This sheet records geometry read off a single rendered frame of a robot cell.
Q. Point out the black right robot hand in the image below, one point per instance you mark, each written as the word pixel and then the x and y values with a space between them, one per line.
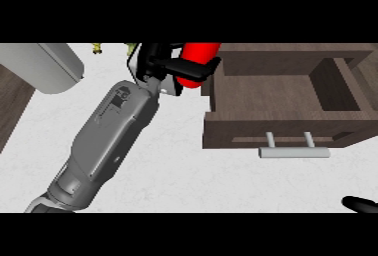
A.
pixel 362 204

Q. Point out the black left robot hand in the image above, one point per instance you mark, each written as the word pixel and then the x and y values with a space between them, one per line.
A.
pixel 190 69

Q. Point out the red can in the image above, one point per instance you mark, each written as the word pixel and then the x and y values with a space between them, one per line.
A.
pixel 200 51

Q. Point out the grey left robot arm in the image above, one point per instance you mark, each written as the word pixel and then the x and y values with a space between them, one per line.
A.
pixel 105 133

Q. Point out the brown wooden drawer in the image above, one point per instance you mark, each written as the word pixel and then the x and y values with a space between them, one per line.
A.
pixel 266 93
pixel 296 125

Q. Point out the brown wooden drawer front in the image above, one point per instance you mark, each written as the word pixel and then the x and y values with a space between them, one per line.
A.
pixel 296 125

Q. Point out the small yellow-green object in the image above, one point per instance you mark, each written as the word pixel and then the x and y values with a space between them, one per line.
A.
pixel 97 48
pixel 131 48

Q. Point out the pale grey rounded appliance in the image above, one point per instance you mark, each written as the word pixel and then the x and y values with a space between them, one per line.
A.
pixel 42 66

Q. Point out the brown wooden panel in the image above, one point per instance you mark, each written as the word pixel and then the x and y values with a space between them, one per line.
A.
pixel 12 106

